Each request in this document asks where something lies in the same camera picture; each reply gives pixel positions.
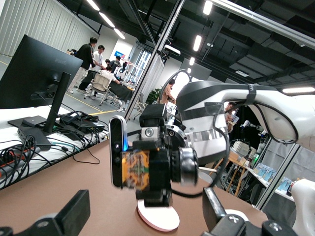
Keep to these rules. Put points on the ceiling light strip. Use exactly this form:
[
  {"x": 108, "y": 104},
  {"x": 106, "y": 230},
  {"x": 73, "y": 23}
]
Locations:
[
  {"x": 197, "y": 43},
  {"x": 297, "y": 90},
  {"x": 119, "y": 33},
  {"x": 93, "y": 5},
  {"x": 192, "y": 61},
  {"x": 208, "y": 7},
  {"x": 107, "y": 19}
]

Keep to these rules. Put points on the beige machine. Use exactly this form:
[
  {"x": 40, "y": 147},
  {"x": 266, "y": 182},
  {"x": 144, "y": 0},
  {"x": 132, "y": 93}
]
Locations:
[{"x": 242, "y": 146}]

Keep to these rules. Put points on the green potted plant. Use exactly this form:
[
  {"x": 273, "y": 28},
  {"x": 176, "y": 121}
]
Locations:
[{"x": 155, "y": 96}]

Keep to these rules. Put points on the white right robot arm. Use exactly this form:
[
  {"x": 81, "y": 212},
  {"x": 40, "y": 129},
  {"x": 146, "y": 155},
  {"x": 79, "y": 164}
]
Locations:
[{"x": 270, "y": 105}]

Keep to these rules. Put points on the aluminium frame beam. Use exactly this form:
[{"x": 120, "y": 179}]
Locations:
[{"x": 270, "y": 22}]

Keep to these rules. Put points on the standing person white shirt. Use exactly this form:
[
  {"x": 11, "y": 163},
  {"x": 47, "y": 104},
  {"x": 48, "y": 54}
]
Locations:
[{"x": 98, "y": 59}]

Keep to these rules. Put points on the light blue box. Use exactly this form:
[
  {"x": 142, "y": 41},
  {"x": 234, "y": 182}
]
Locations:
[
  {"x": 285, "y": 184},
  {"x": 264, "y": 172}
]

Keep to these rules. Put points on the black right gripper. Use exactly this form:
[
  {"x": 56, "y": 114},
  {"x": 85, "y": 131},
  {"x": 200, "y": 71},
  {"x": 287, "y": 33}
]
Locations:
[{"x": 172, "y": 134}]

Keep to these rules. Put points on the person holding blue card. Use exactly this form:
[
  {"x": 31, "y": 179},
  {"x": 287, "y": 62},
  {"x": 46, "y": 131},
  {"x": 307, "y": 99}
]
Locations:
[{"x": 230, "y": 108}]

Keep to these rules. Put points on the person in black shirt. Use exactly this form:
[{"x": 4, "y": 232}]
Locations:
[{"x": 85, "y": 54}]

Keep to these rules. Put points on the flat black dock box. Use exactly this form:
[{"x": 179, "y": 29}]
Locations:
[{"x": 34, "y": 140}]

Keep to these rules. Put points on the wooden work stand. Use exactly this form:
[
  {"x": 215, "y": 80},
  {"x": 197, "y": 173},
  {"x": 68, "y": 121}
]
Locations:
[{"x": 236, "y": 162}]

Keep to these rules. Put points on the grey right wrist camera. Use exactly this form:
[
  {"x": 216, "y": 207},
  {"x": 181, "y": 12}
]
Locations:
[{"x": 115, "y": 147}]

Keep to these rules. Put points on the small white background robot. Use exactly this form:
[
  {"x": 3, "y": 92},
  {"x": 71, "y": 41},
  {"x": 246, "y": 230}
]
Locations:
[{"x": 248, "y": 124}]

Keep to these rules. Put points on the black covered table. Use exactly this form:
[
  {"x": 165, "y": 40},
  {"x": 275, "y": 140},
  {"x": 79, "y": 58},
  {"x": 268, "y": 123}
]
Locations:
[{"x": 120, "y": 91}]

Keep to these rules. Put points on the slanted aluminium frame post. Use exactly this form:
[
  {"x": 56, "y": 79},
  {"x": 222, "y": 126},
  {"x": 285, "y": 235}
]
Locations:
[{"x": 157, "y": 49}]

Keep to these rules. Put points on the black computer monitor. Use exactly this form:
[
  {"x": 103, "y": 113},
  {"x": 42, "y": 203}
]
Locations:
[{"x": 37, "y": 68}]

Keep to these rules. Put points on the grey aluminium frame post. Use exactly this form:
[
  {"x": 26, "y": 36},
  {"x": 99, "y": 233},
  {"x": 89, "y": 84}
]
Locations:
[{"x": 278, "y": 177}]

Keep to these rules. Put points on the seated person white shirt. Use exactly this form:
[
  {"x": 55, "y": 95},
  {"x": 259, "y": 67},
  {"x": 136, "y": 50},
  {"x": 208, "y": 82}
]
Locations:
[{"x": 108, "y": 75}]

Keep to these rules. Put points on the white overhead camera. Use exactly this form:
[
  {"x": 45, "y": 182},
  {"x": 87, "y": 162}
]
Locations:
[{"x": 172, "y": 50}]

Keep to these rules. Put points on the person in dark shirt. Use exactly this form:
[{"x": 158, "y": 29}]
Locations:
[{"x": 115, "y": 64}]

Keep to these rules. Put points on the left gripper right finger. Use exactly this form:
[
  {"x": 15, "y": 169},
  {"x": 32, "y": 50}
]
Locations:
[{"x": 214, "y": 209}]

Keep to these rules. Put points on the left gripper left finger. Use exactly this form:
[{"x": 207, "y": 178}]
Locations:
[{"x": 73, "y": 211}]

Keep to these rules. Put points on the blue wall screen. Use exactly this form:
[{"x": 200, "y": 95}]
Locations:
[{"x": 119, "y": 53}]

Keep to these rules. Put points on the grey office chair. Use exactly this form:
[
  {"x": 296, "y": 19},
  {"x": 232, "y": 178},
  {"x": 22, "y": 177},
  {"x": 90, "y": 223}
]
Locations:
[{"x": 140, "y": 105}]

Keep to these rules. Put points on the pale pink plate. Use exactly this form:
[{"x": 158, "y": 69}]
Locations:
[{"x": 160, "y": 218}]

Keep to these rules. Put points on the red power strip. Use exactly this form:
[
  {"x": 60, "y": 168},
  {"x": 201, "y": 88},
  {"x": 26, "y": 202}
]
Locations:
[{"x": 12, "y": 159}]

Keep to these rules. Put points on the grey partition curtain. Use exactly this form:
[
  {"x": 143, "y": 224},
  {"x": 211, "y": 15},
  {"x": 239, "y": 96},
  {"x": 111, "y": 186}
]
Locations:
[{"x": 153, "y": 73}]

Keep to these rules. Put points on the white pleated curtain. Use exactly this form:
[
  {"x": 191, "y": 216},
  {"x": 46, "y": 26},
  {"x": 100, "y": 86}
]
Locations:
[{"x": 37, "y": 19}]

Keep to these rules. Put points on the person in tan shirt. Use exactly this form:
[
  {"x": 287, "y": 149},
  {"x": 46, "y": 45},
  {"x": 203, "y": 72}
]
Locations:
[{"x": 166, "y": 93}]

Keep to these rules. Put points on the white mesh office chair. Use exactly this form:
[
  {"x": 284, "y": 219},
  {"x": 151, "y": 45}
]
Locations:
[{"x": 99, "y": 83}]

